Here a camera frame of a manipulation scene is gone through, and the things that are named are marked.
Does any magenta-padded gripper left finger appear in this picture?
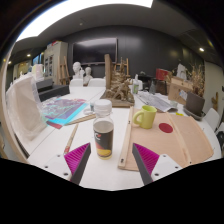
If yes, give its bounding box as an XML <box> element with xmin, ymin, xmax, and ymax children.
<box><xmin>43</xmin><ymin>142</ymin><xmax>92</xmax><ymax>186</ymax></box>

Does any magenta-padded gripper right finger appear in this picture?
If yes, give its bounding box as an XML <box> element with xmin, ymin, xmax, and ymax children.
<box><xmin>131</xmin><ymin>142</ymin><xmax>183</xmax><ymax>186</ymax></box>

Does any wooden stick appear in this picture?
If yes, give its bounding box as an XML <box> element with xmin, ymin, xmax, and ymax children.
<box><xmin>63</xmin><ymin>123</ymin><xmax>80</xmax><ymax>155</ymax></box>

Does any long wooden strip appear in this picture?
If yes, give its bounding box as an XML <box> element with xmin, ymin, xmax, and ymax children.
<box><xmin>117</xmin><ymin>106</ymin><xmax>135</xmax><ymax>169</ymax></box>

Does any light plywood board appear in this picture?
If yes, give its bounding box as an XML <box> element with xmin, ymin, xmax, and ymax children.
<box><xmin>117</xmin><ymin>110</ymin><xmax>215</xmax><ymax>172</ymax></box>

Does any flat round red coaster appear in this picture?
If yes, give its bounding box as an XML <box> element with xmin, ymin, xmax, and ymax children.
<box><xmin>158</xmin><ymin>122</ymin><xmax>174</xmax><ymax>134</ymax></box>

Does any clear bottle with white cap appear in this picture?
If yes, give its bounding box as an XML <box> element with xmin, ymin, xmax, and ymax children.
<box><xmin>92</xmin><ymin>99</ymin><xmax>115</xmax><ymax>160</ymax></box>

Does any flat wooden ruler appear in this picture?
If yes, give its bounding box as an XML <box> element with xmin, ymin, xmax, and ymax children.
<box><xmin>66</xmin><ymin>113</ymin><xmax>97</xmax><ymax>127</ymax></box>

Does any yellow-green mug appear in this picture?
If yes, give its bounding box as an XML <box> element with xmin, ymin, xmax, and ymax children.
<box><xmin>132</xmin><ymin>105</ymin><xmax>158</xmax><ymax>130</ymax></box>

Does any colourful printed poster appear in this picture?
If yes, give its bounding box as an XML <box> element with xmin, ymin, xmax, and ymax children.
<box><xmin>41</xmin><ymin>97</ymin><xmax>90</xmax><ymax>130</ymax></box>

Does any open newspaper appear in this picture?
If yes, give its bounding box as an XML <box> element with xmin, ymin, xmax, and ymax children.
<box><xmin>136</xmin><ymin>90</ymin><xmax>179</xmax><ymax>113</ymax></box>

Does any white plastic bag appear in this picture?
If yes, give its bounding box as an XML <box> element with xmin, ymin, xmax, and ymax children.
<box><xmin>5</xmin><ymin>73</ymin><xmax>48</xmax><ymax>142</ymax></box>

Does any brown cardboard box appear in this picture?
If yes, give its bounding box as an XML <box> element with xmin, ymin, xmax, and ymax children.
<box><xmin>167</xmin><ymin>76</ymin><xmax>194</xmax><ymax>106</ymax></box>

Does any white chair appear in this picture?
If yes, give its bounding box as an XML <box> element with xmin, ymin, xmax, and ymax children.
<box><xmin>87</xmin><ymin>77</ymin><xmax>107</xmax><ymax>88</ymax></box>
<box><xmin>68</xmin><ymin>78</ymin><xmax>84</xmax><ymax>88</ymax></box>

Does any dark pot with dried plant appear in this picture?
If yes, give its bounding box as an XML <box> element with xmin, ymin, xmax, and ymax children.
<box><xmin>182</xmin><ymin>64</ymin><xmax>207</xmax><ymax>122</ymax></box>

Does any white spray bottle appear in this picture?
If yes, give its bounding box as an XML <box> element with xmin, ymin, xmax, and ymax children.
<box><xmin>132</xmin><ymin>74</ymin><xmax>140</xmax><ymax>95</ymax></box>

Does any white plaster bust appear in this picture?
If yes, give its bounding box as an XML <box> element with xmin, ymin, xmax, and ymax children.
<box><xmin>72</xmin><ymin>61</ymin><xmax>85</xmax><ymax>80</ymax></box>
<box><xmin>82</xmin><ymin>66</ymin><xmax>94</xmax><ymax>86</ymax></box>

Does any red box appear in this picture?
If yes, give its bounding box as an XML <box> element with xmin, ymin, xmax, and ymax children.
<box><xmin>155</xmin><ymin>68</ymin><xmax>170</xmax><ymax>82</ymax></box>

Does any wooden easel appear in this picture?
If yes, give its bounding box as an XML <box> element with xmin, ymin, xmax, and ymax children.
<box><xmin>59</xmin><ymin>55</ymin><xmax>71</xmax><ymax>86</ymax></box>

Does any white cabinet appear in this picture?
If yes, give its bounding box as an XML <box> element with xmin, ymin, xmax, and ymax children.
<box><xmin>43</xmin><ymin>40</ymin><xmax>69</xmax><ymax>86</ymax></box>

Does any large black wall screen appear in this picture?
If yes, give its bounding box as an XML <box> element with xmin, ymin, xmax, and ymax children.
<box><xmin>72</xmin><ymin>37</ymin><xmax>118</xmax><ymax>66</ymax></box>

